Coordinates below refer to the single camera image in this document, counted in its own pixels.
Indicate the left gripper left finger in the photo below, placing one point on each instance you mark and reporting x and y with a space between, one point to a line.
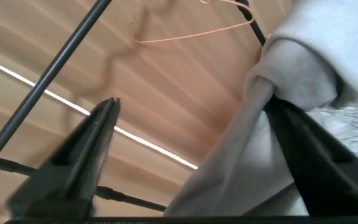
57 186

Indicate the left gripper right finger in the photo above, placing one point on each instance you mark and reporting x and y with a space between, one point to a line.
328 186

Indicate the pale grey shorts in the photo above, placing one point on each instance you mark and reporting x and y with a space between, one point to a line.
322 31

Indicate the black clothes rack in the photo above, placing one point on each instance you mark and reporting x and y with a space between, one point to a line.
45 77

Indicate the pink clothes hanger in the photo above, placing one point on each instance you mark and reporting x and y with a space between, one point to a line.
197 34

